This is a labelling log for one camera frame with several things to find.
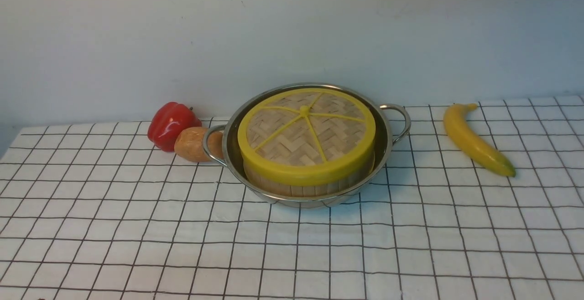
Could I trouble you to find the bamboo steamer basket yellow rim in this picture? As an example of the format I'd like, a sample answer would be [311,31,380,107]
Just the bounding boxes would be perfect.
[244,153,375,197]

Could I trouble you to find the yellow rimmed woven steamer lid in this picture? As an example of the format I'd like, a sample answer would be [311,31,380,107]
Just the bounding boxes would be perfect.
[236,87,377,186]

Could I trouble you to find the brown potato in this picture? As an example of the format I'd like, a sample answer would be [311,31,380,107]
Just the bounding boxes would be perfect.
[174,127,224,162]

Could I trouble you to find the white black grid tablecloth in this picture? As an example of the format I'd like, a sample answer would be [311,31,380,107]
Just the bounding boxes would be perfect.
[0,96,584,300]

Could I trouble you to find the red bell pepper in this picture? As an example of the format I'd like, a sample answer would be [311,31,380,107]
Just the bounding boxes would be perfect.
[147,101,202,152]

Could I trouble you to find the yellow banana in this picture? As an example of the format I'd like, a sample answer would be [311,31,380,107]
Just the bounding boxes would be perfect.
[443,103,516,177]

